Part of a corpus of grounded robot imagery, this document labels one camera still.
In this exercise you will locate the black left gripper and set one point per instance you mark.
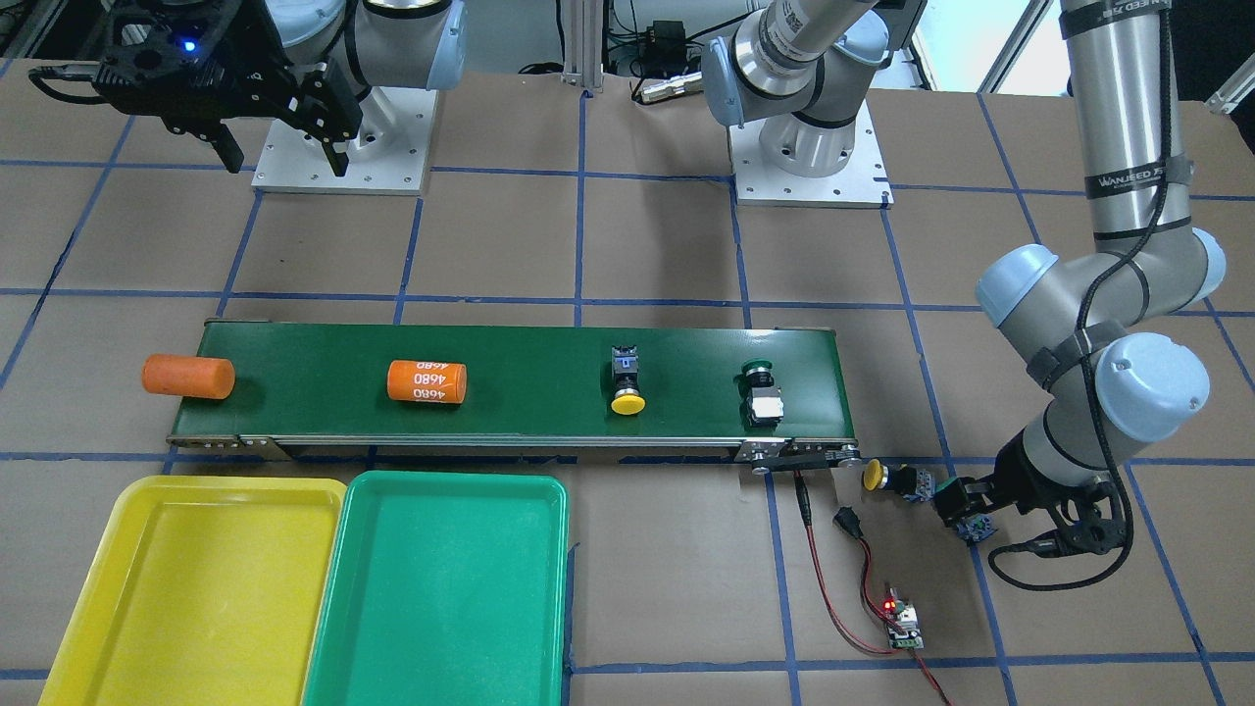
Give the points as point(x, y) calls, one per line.
point(1023, 478)

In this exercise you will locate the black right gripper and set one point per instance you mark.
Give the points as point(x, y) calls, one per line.
point(263, 61)

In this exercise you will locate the green push button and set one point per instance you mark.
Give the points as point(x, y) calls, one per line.
point(762, 402)
point(975, 529)

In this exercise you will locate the plain orange cylinder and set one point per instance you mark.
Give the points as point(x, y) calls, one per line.
point(188, 376)

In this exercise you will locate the orange cylinder marked 4680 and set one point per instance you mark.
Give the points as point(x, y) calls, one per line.
point(441, 383)

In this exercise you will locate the yellow push button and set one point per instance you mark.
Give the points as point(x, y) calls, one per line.
point(626, 396)
point(910, 483)

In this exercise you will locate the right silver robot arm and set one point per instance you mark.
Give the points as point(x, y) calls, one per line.
point(411, 44)

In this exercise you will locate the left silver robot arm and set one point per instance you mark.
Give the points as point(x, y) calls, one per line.
point(803, 65)

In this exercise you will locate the small green circuit board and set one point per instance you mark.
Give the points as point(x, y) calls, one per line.
point(901, 623)

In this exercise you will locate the green conveyor belt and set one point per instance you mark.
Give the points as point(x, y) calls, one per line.
point(324, 385)

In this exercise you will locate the black power adapter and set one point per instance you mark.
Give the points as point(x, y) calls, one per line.
point(663, 51)

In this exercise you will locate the yellow plastic tray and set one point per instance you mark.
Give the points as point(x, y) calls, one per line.
point(203, 591)

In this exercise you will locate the green plastic tray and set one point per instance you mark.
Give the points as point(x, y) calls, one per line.
point(444, 589)

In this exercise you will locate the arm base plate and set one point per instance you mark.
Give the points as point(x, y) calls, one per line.
point(809, 147)
point(389, 156)

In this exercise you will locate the aluminium frame post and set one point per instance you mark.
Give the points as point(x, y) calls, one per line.
point(583, 42)

